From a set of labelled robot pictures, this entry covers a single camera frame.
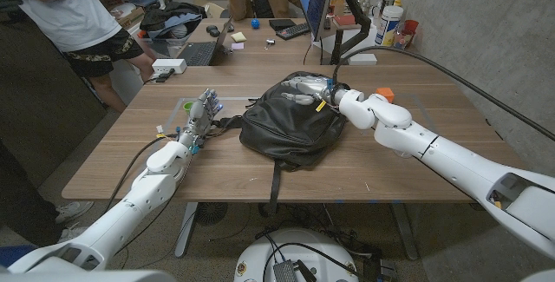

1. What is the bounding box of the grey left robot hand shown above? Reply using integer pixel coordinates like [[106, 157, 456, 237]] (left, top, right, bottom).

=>
[[175, 89, 225, 155]]

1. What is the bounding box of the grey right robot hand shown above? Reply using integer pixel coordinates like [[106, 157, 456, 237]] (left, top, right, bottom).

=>
[[280, 75, 348, 108]]

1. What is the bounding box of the black backpack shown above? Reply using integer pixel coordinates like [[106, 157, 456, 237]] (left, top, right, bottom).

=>
[[219, 70, 350, 216]]

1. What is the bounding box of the red cup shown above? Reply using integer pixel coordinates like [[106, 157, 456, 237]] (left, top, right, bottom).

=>
[[402, 19, 420, 40]]

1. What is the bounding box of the flat white box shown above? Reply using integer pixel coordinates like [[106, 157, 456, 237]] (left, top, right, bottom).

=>
[[346, 52, 378, 66]]

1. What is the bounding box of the white power strip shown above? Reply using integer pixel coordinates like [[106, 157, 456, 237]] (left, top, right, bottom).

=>
[[151, 58, 188, 75]]

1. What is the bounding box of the black keyboard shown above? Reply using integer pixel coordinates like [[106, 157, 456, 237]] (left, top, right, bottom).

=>
[[275, 21, 312, 41]]

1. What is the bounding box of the black laptop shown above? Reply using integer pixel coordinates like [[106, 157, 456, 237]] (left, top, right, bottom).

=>
[[177, 16, 234, 67]]

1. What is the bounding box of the orange cube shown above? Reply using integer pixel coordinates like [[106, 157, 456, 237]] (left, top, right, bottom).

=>
[[375, 86, 396, 104]]

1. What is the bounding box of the red book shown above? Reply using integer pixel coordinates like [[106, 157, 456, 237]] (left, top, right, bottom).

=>
[[332, 15, 357, 30]]

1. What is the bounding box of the black wallet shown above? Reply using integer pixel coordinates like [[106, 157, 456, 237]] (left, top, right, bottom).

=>
[[268, 18, 297, 32]]

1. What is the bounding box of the white canister with blue label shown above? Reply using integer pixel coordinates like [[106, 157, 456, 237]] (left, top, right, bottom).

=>
[[374, 5, 405, 49]]

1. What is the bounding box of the small clear tumbler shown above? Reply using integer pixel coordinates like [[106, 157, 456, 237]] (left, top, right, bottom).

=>
[[393, 30, 413, 51]]

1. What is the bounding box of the round black fan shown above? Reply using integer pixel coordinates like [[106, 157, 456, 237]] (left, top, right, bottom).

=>
[[195, 202, 229, 226]]

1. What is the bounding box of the black bag on desk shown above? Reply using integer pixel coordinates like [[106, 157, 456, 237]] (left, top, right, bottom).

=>
[[139, 2, 208, 43]]

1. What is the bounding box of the grey table leg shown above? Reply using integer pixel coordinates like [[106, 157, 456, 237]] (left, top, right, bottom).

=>
[[173, 202, 199, 259], [389, 203, 420, 261]]

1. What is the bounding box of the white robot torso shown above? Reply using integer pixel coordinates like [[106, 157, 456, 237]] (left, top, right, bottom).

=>
[[233, 228, 360, 282]]

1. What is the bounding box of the white sneaker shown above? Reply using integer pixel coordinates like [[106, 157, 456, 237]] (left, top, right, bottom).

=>
[[55, 200, 95, 226]]

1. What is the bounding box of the person in white t-shirt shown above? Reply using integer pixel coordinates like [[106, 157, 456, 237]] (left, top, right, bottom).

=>
[[0, 0, 156, 114]]

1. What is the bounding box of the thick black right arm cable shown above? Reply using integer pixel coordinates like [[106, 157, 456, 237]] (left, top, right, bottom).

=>
[[331, 45, 555, 142]]

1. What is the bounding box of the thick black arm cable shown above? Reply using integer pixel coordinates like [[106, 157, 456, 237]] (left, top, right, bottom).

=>
[[331, 45, 555, 142], [102, 134, 181, 214]]

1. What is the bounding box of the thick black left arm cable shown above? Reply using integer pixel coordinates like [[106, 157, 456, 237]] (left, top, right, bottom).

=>
[[102, 134, 181, 214]]

